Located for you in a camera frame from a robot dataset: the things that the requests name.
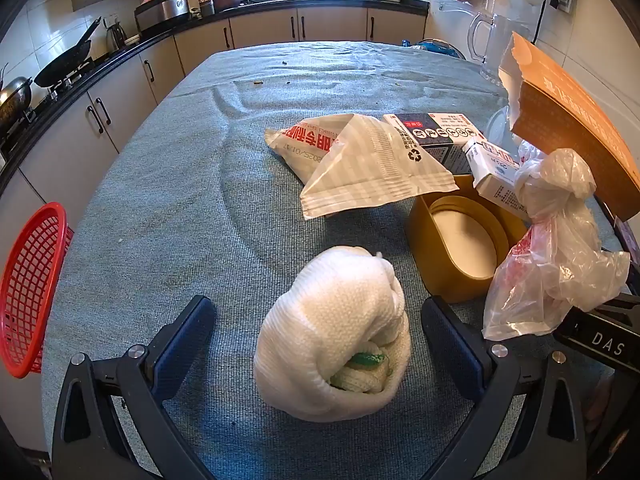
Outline black frying pan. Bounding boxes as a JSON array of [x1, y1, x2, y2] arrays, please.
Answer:
[[34, 16, 103, 88]]

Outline white striped snack bag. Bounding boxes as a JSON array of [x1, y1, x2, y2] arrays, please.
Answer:
[[264, 112, 461, 221]]

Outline square gold tin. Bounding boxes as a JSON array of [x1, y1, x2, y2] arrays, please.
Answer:
[[406, 174, 530, 305]]

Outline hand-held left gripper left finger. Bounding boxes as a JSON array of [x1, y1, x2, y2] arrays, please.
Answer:
[[51, 295, 217, 480]]

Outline beige base cabinets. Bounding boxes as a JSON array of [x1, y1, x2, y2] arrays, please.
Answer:
[[0, 7, 428, 311]]

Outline clear plastic bag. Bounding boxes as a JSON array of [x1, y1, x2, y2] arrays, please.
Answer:
[[481, 147, 632, 342]]

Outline dark label medicine box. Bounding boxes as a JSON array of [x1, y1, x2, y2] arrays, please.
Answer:
[[382, 112, 488, 176]]

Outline black power cord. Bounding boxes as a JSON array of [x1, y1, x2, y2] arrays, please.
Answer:
[[530, 0, 564, 44]]

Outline blue-grey tablecloth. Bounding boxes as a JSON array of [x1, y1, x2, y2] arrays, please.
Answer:
[[40, 40, 626, 480]]

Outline gas stove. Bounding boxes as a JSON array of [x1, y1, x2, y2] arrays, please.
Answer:
[[0, 57, 96, 153]]

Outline steel kettle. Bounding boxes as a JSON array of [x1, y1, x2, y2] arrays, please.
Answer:
[[105, 19, 129, 54]]

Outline steel rice cooker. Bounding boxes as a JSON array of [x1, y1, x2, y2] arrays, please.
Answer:
[[134, 0, 191, 32]]

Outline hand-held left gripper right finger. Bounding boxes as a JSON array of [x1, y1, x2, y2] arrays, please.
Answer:
[[421, 295, 588, 480]]

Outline white knitted cloth bundle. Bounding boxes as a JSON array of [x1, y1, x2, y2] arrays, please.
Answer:
[[252, 245, 412, 423]]

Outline black kitchen countertop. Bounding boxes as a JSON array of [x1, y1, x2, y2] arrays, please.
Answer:
[[0, 0, 431, 201]]

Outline blue plastic bag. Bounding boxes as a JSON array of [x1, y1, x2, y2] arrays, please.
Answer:
[[401, 38, 466, 59]]

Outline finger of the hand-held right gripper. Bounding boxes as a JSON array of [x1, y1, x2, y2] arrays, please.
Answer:
[[612, 215, 640, 257]]

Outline silver wok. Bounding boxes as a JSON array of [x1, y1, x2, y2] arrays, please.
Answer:
[[0, 76, 34, 127]]

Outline red plastic basket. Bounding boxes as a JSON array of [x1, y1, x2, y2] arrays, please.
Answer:
[[0, 202, 75, 380]]

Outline small white medicine box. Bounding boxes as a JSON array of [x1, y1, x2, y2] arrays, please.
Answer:
[[462, 137, 533, 221]]

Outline clear glass pitcher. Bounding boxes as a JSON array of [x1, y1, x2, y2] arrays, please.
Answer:
[[467, 10, 531, 87]]

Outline orange paper box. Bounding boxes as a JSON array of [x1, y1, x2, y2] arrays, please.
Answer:
[[497, 31, 640, 221]]

